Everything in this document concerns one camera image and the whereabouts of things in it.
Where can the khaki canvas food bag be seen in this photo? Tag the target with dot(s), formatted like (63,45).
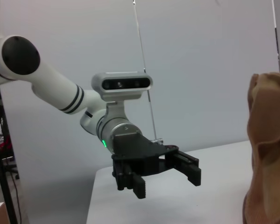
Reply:
(270,140)

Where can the black stand pole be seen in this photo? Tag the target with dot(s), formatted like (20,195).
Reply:
(4,186)

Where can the silver knurled plug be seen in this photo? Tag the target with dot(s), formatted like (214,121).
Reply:
(157,141)

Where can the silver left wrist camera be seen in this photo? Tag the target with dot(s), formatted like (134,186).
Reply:
(121,85)

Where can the black office chair base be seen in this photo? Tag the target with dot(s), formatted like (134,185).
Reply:
(12,166)

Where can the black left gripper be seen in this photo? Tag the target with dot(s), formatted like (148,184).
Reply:
(140,154)

